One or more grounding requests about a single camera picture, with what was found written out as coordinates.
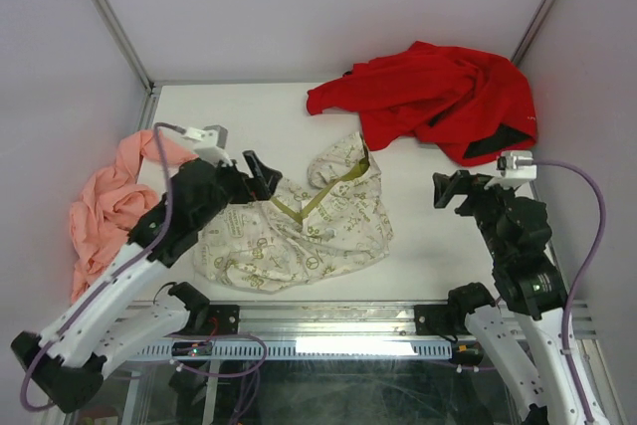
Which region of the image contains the pink garment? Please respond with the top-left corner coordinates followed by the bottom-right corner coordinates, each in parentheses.
top-left (68, 127), bottom-right (199, 305)

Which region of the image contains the cream green patterned jacket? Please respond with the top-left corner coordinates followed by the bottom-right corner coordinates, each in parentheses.
top-left (193, 132), bottom-right (393, 293)

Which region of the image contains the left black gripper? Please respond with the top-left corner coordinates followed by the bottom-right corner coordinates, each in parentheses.
top-left (194, 150), bottom-right (281, 230)

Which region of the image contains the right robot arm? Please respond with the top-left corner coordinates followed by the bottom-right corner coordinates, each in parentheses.
top-left (433, 170), bottom-right (609, 424)

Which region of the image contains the right aluminium corner post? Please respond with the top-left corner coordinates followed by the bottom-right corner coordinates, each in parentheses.
top-left (511, 0), bottom-right (557, 67)

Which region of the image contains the purple cable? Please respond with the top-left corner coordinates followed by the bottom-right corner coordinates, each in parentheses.
top-left (19, 121), bottom-right (268, 425)
top-left (427, 159), bottom-right (609, 425)

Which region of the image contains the white slotted cable duct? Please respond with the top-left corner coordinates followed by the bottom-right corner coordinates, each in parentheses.
top-left (130, 336), bottom-right (452, 362)

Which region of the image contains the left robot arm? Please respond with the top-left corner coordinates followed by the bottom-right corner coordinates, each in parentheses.
top-left (11, 150), bottom-right (283, 414)

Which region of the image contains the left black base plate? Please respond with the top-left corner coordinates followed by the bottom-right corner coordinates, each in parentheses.
top-left (197, 304), bottom-right (240, 337)

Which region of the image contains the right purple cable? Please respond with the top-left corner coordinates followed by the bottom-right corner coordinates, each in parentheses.
top-left (427, 159), bottom-right (609, 425)

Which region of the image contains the red garment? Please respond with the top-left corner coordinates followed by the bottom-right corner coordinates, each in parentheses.
top-left (307, 42), bottom-right (538, 167)

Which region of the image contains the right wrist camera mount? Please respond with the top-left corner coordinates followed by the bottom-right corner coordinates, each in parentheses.
top-left (486, 150), bottom-right (537, 189)

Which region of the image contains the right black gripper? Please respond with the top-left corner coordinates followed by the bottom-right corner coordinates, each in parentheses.
top-left (432, 168), bottom-right (517, 262)

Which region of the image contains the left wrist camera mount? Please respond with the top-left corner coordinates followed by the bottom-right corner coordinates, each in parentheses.
top-left (181, 125), bottom-right (233, 166)

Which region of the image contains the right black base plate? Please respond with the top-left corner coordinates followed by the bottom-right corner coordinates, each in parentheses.
top-left (413, 304), bottom-right (458, 337)

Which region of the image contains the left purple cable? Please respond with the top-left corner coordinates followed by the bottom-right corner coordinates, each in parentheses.
top-left (19, 121), bottom-right (268, 425)

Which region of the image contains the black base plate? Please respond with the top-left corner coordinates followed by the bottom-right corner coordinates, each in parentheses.
top-left (413, 304), bottom-right (458, 337)
top-left (197, 304), bottom-right (240, 337)

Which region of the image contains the aluminium front rail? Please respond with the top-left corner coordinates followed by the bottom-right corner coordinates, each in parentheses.
top-left (63, 299), bottom-right (597, 341)

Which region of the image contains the aluminium corner post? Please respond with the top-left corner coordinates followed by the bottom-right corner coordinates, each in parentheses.
top-left (511, 0), bottom-right (557, 67)
top-left (91, 0), bottom-right (154, 93)

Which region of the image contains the left aluminium corner post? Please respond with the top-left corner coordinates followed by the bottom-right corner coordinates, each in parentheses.
top-left (91, 0), bottom-right (154, 93)

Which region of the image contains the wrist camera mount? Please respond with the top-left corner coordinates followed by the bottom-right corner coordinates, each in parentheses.
top-left (486, 150), bottom-right (537, 189)
top-left (181, 125), bottom-right (233, 166)

